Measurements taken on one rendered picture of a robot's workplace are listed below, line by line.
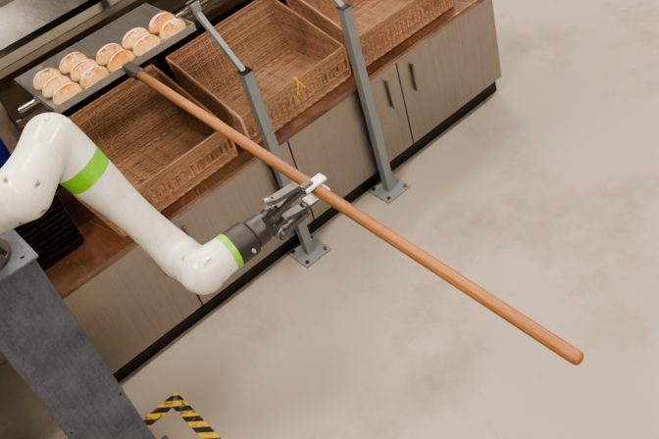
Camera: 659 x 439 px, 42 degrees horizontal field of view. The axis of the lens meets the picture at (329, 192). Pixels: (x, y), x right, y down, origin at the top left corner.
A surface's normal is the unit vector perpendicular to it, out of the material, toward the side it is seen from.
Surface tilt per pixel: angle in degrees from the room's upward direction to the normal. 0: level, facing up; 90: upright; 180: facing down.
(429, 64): 90
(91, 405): 90
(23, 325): 90
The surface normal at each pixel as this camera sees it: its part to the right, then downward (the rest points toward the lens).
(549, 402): -0.23, -0.73
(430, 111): 0.63, 0.40
